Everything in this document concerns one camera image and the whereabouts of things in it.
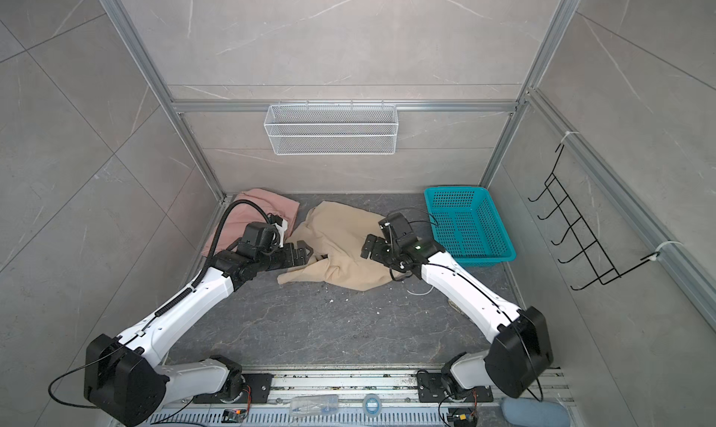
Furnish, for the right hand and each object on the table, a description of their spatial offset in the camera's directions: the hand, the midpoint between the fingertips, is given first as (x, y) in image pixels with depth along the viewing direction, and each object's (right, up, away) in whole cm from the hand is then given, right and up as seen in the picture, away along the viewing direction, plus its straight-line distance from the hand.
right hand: (373, 250), depth 82 cm
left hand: (-21, +1, -1) cm, 22 cm away
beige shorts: (-14, +4, +21) cm, 25 cm away
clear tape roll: (-1, -40, -11) cm, 41 cm away
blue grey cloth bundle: (+40, -40, -13) cm, 58 cm away
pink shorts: (-53, +7, +22) cm, 58 cm away
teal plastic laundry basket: (+39, +7, +28) cm, 49 cm away
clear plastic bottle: (-16, -38, -12) cm, 43 cm away
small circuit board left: (-37, -42, -11) cm, 57 cm away
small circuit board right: (+23, -41, -12) cm, 49 cm away
